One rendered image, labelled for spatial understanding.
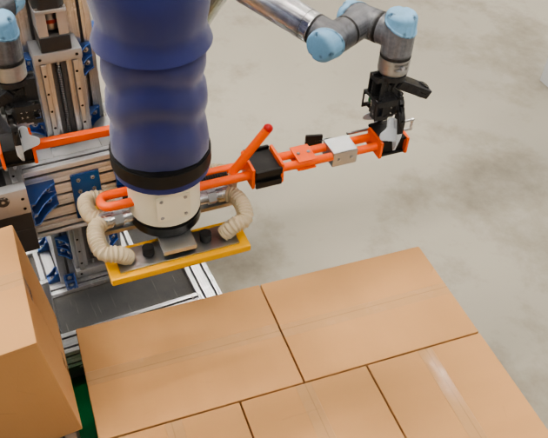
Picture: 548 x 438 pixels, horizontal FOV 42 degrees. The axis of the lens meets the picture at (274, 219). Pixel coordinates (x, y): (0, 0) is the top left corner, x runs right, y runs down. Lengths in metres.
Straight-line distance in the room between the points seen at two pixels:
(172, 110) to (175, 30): 0.18
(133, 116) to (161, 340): 0.95
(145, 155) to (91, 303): 1.35
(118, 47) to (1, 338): 0.72
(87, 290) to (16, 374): 1.12
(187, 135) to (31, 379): 0.69
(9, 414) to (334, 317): 1.01
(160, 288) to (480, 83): 2.57
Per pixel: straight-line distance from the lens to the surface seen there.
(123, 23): 1.32
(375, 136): 1.85
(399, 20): 1.67
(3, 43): 1.67
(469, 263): 3.34
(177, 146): 1.49
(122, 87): 1.43
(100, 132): 1.87
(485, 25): 5.26
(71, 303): 2.79
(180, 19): 1.32
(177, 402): 2.09
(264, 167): 1.73
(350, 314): 2.30
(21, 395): 1.81
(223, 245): 1.70
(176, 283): 2.80
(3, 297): 1.78
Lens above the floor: 2.31
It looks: 43 degrees down
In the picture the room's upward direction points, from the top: 4 degrees clockwise
